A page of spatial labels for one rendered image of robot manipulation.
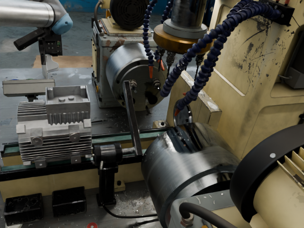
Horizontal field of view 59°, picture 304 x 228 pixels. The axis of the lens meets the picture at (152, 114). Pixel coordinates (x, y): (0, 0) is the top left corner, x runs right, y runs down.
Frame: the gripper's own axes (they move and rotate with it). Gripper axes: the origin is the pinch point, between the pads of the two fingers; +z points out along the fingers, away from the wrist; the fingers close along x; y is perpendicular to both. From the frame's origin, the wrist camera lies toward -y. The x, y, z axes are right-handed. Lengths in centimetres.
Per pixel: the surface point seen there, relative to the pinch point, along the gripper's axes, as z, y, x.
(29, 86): 4.2, -5.1, -3.5
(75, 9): -237, 46, 480
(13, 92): 6.1, -10.1, -3.5
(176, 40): 0, 36, -41
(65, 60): -65, 12, 239
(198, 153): 29, 34, -51
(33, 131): 20.4, -2.4, -26.3
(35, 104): 12.3, -2.0, -20.8
